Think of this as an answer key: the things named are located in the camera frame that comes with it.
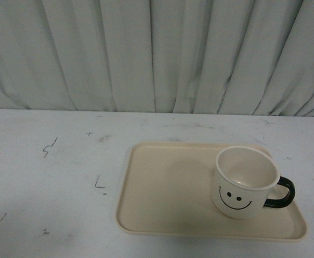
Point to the white smiley mug black handle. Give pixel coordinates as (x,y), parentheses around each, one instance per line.
(246,180)

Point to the beige rectangular plastic tray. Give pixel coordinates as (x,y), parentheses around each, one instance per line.
(166,192)

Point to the white pleated curtain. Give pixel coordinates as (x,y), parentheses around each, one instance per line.
(208,57)

